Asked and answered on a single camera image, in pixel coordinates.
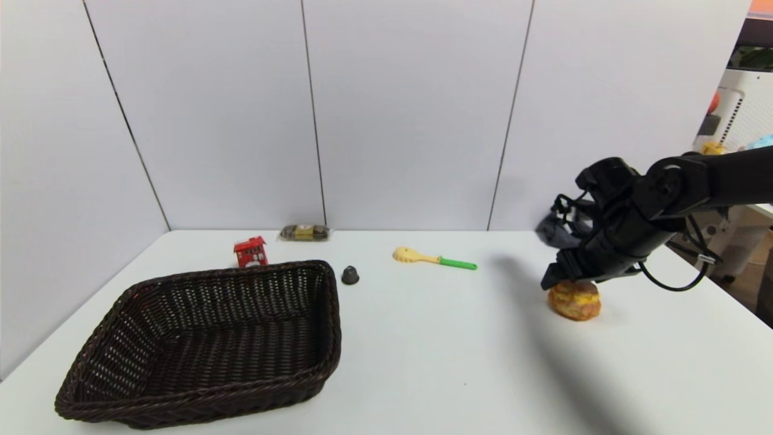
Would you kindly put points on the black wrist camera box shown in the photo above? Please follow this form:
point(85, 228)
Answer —
point(607, 181)

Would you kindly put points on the clear wrapped snack package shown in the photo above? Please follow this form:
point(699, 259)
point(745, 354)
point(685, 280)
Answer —
point(305, 232)

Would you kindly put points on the grey coffee capsule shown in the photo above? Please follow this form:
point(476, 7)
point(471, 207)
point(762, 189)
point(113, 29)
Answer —
point(350, 276)

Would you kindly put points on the orange round object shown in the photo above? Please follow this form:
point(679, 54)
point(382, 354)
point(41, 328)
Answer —
point(714, 103)

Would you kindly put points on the small red box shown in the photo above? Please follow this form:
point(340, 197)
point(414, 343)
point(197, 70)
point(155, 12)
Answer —
point(250, 251)

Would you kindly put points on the small yellow object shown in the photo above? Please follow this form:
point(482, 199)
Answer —
point(712, 148)

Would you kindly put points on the light blue cloth item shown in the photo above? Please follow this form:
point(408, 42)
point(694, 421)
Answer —
point(762, 143)

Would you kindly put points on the cream puff pastry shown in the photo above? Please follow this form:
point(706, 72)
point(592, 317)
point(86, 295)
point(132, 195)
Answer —
point(577, 302)

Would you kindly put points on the dark grey folded cloth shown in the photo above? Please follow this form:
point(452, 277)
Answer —
point(552, 232)

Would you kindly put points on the white perforated cabinet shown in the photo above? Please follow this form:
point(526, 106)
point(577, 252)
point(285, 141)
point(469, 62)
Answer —
point(749, 103)

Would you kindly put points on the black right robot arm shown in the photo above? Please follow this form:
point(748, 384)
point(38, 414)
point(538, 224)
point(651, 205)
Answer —
point(724, 175)

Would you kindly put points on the white perforated side desk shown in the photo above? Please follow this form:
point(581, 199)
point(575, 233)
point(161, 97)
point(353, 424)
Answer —
point(734, 241)

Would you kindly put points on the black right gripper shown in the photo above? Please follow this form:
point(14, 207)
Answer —
point(574, 261)

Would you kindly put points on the dark brown wicker basket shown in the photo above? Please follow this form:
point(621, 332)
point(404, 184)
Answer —
point(199, 338)

